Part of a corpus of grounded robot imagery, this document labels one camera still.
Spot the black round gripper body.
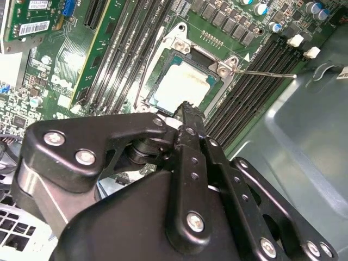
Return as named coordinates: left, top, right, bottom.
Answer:
left=53, top=170, right=253, bottom=261

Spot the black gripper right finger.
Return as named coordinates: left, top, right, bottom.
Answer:
left=193, top=105, right=339, bottom=261

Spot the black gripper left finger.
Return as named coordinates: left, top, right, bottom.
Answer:
left=10, top=101, right=212, bottom=252

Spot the silver CPU with green edge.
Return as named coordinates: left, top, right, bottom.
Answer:
left=148, top=55, right=220, bottom=114

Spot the metal socket cover frame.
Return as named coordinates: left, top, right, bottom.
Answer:
left=135, top=38, right=237, bottom=115

